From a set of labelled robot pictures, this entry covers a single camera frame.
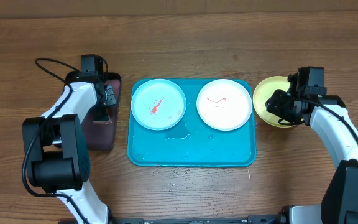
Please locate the black tray with water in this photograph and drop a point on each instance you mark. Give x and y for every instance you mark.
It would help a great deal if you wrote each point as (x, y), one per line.
(98, 137)

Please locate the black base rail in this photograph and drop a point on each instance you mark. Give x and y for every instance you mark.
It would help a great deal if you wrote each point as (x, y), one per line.
(251, 219)

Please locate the teal plastic serving tray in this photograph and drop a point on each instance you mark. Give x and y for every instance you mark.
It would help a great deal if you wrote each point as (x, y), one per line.
(192, 142)

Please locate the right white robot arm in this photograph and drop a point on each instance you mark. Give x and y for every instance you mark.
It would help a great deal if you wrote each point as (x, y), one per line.
(329, 119)

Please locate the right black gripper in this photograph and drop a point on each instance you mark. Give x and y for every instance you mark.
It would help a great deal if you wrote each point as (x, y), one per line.
(273, 106)

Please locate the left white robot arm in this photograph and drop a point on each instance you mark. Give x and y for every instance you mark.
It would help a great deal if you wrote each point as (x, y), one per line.
(57, 143)

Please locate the yellow-green plate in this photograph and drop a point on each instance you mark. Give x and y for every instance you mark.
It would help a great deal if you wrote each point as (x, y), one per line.
(263, 99)

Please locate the light blue plate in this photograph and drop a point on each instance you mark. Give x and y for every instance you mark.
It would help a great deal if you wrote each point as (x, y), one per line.
(157, 104)

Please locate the white plate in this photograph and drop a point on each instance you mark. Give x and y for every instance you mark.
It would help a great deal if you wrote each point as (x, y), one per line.
(224, 105)

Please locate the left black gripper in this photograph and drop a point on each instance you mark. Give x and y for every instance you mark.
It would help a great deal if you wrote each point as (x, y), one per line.
(98, 109)

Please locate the green and pink sponge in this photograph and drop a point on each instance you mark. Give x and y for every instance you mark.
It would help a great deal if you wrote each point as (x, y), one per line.
(101, 115)

